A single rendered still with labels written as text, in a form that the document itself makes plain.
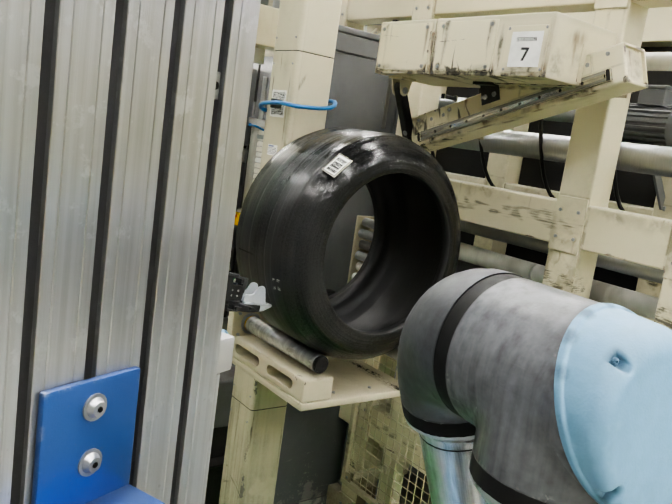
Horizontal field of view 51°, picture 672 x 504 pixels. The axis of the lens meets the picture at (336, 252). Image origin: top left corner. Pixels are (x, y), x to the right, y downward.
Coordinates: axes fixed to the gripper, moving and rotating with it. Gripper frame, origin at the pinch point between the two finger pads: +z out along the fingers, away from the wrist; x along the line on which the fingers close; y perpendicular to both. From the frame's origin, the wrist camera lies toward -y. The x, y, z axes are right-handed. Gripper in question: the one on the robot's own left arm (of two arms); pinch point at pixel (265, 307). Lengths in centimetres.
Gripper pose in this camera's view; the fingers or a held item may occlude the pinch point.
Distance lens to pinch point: 168.4
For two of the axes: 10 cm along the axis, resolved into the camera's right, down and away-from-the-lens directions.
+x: -5.9, -2.1, 7.8
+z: 7.7, 1.4, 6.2
